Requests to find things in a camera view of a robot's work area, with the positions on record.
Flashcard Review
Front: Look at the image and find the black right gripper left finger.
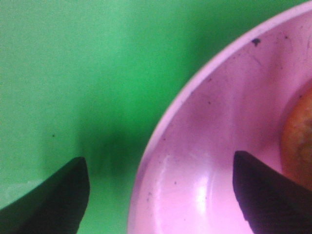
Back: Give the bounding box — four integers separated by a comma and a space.
0, 157, 90, 234

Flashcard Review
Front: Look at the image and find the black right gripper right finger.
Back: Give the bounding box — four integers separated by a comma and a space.
233, 151, 312, 234

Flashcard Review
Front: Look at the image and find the burger with lettuce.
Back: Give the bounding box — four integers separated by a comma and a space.
281, 89, 312, 190

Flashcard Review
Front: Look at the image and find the pink round plate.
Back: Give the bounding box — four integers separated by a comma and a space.
127, 1, 312, 234

